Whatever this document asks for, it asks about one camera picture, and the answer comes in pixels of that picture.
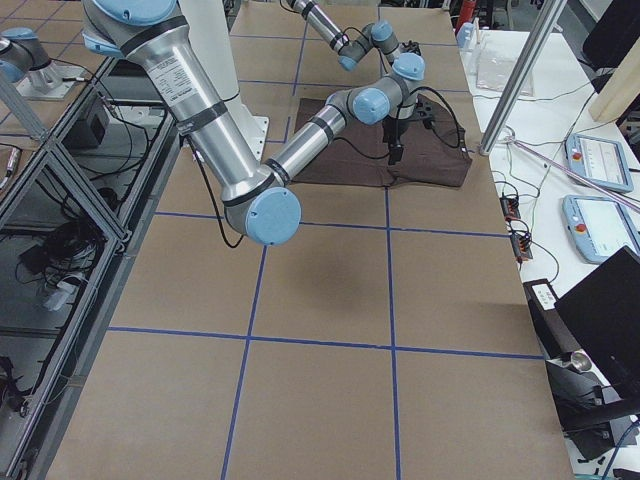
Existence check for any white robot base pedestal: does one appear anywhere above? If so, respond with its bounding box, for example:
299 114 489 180
179 0 270 157

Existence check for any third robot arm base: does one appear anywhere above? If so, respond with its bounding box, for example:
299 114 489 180
1 27 86 101

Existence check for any teach pendant tablet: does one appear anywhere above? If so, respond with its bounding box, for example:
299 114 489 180
565 134 634 193
562 195 639 264

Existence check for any aluminium frame post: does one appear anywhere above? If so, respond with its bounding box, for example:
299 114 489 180
479 0 567 156

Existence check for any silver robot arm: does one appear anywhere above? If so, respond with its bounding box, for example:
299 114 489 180
280 0 419 71
82 1 426 245

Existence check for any upper teach pendant tablet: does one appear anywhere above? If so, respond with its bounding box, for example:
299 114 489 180
565 134 634 193

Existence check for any lower teach pendant tablet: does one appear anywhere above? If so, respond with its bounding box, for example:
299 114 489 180
562 195 639 264

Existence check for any black monitor with stand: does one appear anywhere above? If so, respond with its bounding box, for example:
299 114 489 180
523 247 639 460

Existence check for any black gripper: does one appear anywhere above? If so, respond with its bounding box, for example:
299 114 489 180
382 116 406 165

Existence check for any orange terminal block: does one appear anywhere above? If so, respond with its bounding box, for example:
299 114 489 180
499 195 521 221

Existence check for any long metal rod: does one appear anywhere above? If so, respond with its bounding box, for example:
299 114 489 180
504 134 639 213

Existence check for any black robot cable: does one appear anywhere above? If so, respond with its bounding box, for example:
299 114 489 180
339 87 469 161

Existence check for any dark brown t-shirt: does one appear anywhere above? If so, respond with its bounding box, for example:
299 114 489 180
293 103 472 187

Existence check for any red cylinder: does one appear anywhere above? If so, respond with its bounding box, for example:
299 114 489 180
457 0 476 29

